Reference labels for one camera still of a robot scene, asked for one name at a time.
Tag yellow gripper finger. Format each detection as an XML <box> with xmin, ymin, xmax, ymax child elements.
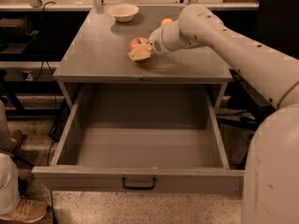
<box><xmin>128</xmin><ymin>44</ymin><xmax>151</xmax><ymax>62</ymax></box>

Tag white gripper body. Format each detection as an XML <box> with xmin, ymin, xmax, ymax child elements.
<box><xmin>149</xmin><ymin>26</ymin><xmax>174</xmax><ymax>55</ymax></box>

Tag red apple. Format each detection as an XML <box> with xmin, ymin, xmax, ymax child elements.
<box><xmin>128</xmin><ymin>37</ymin><xmax>149</xmax><ymax>53</ymax></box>

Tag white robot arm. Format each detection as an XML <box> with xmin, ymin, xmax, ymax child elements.
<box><xmin>129</xmin><ymin>4</ymin><xmax>299</xmax><ymax>224</ymax></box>

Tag open grey top drawer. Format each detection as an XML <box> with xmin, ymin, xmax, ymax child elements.
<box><xmin>33</xmin><ymin>84</ymin><xmax>244</xmax><ymax>194</ymax></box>

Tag orange fruit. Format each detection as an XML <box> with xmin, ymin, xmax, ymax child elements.
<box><xmin>160</xmin><ymin>18</ymin><xmax>173</xmax><ymax>27</ymax></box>

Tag white bowl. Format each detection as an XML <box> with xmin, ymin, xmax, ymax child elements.
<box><xmin>107</xmin><ymin>4</ymin><xmax>139</xmax><ymax>22</ymax></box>

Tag grey cabinet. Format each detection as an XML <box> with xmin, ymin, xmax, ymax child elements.
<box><xmin>54</xmin><ymin>5</ymin><xmax>232</xmax><ymax>105</ymax></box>

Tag black office chair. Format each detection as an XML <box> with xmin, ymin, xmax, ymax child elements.
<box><xmin>218</xmin><ymin>0</ymin><xmax>299</xmax><ymax>133</ymax></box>

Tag tan sneaker far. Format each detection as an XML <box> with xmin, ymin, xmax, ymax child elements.
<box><xmin>10</xmin><ymin>130</ymin><xmax>23</xmax><ymax>151</ymax></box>

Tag tan sneaker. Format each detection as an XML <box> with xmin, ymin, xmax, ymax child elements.
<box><xmin>10</xmin><ymin>130</ymin><xmax>23</xmax><ymax>151</ymax></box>
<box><xmin>0</xmin><ymin>199</ymin><xmax>48</xmax><ymax>223</ymax></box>

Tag person leg light trousers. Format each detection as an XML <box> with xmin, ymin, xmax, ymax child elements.
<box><xmin>0</xmin><ymin>154</ymin><xmax>20</xmax><ymax>215</ymax></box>

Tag tan sneaker near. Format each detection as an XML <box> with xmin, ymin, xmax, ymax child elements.
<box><xmin>0</xmin><ymin>199</ymin><xmax>48</xmax><ymax>223</ymax></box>

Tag black cable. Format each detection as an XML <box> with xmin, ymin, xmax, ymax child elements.
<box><xmin>33</xmin><ymin>1</ymin><xmax>58</xmax><ymax>81</ymax></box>

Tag wall power outlet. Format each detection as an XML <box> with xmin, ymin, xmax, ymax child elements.
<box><xmin>22</xmin><ymin>70</ymin><xmax>34</xmax><ymax>81</ymax></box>

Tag black drawer handle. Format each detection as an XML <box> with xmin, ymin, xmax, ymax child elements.
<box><xmin>121</xmin><ymin>177</ymin><xmax>156</xmax><ymax>190</ymax></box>

